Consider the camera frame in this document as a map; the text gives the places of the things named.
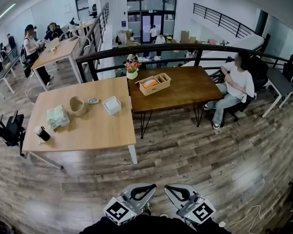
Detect round woven basket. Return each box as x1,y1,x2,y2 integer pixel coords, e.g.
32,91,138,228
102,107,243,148
68,96,90,117

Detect light wooden table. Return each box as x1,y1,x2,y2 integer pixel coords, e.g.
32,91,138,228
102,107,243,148
21,76,139,170

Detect black mezzanine railing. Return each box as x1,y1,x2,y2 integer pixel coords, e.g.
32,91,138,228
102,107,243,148
192,3,256,39

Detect glass entrance door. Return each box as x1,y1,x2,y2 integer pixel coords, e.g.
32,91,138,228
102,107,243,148
141,14,164,44

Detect black balcony railing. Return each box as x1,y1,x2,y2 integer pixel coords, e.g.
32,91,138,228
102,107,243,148
75,42,293,83

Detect white tissues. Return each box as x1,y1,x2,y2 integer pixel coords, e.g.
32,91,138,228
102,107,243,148
105,98,120,111

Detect grey bench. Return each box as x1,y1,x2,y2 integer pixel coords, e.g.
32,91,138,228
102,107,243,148
262,67,293,119

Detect white floor cable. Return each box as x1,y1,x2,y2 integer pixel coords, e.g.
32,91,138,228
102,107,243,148
224,205,262,234

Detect grey long desk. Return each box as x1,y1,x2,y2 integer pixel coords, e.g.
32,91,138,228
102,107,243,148
0,55,21,99

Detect pink flowers in white pot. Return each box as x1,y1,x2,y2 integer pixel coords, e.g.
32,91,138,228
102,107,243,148
124,59,143,80

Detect orange tissue packet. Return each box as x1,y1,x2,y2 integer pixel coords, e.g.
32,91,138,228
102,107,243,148
141,79,159,87

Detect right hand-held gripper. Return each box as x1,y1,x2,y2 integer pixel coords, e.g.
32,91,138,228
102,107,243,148
164,184,217,226

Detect white tissue holder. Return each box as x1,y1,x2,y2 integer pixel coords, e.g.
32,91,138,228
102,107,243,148
102,96,122,116

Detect dark wooden table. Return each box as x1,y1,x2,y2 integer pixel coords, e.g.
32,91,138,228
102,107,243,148
127,65,225,139

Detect black bottle with white lid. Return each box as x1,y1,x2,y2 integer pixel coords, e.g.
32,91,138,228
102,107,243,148
34,125,51,142

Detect cardboard box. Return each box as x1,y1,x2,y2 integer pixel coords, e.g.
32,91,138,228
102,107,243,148
180,30,190,44

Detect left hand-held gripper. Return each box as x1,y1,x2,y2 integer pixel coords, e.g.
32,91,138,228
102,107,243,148
103,183,157,227

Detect green patterned tissue pack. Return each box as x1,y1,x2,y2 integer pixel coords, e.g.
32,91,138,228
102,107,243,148
46,104,70,131

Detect black folding chair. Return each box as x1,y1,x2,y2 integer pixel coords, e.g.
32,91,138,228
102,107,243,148
0,110,26,157

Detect black office chair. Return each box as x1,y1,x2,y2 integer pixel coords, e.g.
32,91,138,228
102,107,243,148
222,54,270,128

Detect black stair railing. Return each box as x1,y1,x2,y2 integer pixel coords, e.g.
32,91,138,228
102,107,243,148
84,2,110,56

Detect wicker compartment box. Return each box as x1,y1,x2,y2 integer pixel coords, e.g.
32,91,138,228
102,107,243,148
135,73,172,97

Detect light wooden desk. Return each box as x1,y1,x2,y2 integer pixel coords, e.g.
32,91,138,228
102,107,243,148
30,36,83,92

